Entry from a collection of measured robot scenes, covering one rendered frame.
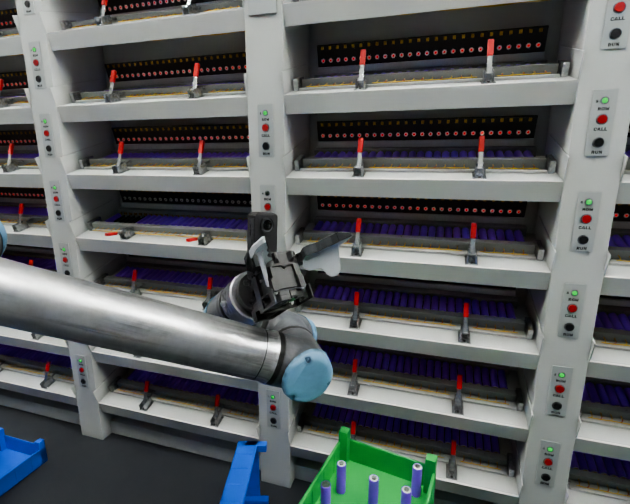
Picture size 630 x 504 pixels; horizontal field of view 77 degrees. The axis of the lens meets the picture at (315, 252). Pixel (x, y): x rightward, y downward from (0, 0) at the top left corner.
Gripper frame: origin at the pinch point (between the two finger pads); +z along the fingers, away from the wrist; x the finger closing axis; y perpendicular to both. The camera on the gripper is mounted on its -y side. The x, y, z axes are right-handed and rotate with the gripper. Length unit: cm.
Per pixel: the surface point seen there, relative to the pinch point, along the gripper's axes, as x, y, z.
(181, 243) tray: -5, -27, -62
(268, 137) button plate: -18.7, -37.8, -26.2
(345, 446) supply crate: -19, 34, -35
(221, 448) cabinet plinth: -16, 30, -98
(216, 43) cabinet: -19, -79, -36
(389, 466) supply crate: -25, 40, -31
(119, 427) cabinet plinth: 7, 14, -127
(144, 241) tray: 2, -33, -71
